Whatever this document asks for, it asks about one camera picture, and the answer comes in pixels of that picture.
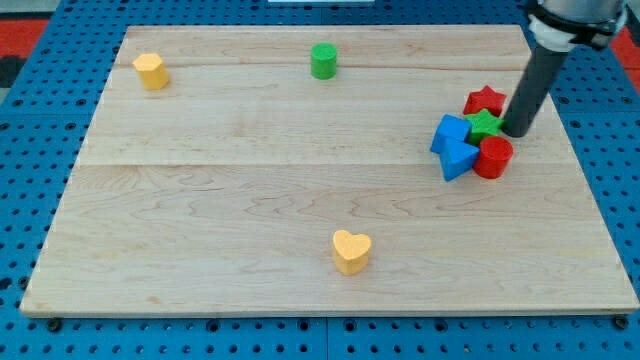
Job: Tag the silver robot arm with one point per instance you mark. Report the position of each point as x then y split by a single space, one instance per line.
561 25

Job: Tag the green star block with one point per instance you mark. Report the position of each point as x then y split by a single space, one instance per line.
483 124

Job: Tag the red star block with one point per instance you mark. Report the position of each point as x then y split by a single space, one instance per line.
486 98

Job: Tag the yellow heart block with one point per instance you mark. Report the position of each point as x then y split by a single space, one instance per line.
350 251

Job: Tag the light wooden board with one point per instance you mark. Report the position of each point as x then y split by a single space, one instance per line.
219 194

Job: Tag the green cylinder block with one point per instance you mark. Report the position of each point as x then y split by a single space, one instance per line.
323 61

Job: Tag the blue triangle block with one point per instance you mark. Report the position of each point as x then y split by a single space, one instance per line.
456 158

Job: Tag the blue cube block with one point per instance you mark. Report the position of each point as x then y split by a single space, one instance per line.
449 127

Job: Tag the red cylinder block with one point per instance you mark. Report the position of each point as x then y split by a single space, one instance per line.
494 155

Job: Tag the yellow hexagon block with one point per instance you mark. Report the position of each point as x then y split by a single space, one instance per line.
152 71

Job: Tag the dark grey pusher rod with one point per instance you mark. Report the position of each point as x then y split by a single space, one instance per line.
539 75

